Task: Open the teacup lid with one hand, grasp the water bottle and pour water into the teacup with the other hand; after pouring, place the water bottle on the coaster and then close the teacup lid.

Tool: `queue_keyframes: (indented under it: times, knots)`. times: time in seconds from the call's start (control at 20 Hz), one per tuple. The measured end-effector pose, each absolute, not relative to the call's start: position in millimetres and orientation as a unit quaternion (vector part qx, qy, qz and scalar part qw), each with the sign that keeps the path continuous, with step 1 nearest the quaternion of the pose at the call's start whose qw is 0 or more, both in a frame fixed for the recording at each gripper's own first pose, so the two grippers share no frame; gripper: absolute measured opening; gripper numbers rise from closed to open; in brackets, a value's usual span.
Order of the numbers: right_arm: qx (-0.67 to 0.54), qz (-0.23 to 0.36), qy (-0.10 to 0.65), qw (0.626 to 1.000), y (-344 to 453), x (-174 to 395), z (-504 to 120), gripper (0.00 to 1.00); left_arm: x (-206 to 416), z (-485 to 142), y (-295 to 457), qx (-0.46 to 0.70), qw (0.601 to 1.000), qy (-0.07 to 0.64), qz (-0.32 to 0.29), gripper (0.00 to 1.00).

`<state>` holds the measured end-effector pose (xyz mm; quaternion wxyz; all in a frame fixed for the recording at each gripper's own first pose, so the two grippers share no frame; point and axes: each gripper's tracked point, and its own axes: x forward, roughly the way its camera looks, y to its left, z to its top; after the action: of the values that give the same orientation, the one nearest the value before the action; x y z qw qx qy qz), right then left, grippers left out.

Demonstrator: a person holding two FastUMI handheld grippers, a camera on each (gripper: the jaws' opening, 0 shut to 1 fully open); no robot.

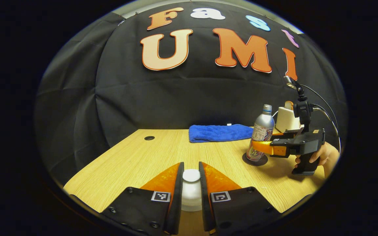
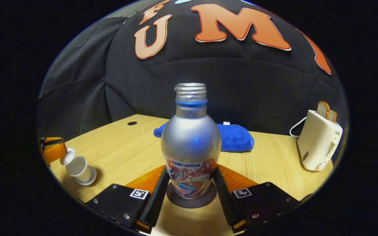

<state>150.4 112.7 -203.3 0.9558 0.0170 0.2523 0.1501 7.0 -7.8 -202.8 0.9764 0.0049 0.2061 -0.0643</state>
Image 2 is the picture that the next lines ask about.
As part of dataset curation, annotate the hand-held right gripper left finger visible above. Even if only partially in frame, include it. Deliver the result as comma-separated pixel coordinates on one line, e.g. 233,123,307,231
86,165,171,234

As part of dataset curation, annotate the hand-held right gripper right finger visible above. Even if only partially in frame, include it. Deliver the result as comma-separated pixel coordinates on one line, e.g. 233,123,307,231
213,165,301,234

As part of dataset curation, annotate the white teacup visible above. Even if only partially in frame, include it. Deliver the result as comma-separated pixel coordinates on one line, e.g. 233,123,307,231
65,155,92,183

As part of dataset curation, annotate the dark round coaster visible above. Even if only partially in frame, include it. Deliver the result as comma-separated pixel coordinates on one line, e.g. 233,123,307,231
166,182,217,209

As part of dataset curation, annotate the silver water bottle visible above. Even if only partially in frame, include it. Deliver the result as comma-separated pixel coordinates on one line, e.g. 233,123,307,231
160,83,222,199

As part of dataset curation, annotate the white saucer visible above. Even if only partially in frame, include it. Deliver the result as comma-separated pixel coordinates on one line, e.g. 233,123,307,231
77,165,97,186

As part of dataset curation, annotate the blue towel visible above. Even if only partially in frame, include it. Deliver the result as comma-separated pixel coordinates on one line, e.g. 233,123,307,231
153,123,255,153

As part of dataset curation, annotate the white toaster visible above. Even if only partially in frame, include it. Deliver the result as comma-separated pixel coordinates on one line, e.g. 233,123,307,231
297,109,343,171

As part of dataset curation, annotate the white toaster cable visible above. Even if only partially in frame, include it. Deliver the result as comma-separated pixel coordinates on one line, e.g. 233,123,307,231
289,116,307,137

